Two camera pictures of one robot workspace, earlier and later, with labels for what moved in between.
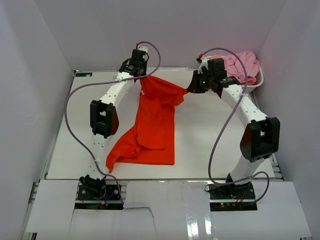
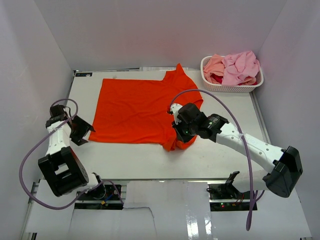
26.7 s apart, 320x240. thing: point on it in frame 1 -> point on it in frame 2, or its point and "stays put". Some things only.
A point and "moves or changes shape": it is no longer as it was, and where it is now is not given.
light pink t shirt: x=234 y=67 stays put
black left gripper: x=144 y=65 -> x=85 y=127
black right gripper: x=192 y=88 -> x=177 y=128
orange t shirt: x=152 y=140 moves or changes shape
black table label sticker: x=83 y=74 stays put
